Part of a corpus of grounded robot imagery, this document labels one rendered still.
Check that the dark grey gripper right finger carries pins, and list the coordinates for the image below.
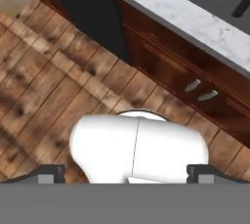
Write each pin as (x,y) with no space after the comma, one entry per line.
(198,172)

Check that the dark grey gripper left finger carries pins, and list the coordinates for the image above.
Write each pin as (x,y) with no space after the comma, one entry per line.
(52,173)

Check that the black dishwasher door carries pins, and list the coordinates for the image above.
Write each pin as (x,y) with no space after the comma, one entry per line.
(94,16)

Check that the white rounded object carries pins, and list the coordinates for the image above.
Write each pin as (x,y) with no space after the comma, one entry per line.
(107,146)

